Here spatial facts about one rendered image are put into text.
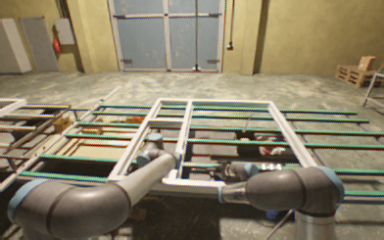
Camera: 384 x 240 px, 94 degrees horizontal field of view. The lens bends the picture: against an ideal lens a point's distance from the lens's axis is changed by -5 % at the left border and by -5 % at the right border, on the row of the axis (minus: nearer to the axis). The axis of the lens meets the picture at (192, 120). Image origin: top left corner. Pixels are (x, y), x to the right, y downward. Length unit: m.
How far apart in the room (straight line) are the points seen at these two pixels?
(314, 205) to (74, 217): 0.62
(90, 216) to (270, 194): 0.47
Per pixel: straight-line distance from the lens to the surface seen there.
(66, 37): 9.01
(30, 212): 0.58
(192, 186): 1.31
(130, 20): 7.88
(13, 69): 10.59
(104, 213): 0.52
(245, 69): 7.34
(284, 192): 0.62
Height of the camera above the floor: 1.90
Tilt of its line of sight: 29 degrees down
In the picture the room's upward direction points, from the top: 1 degrees counter-clockwise
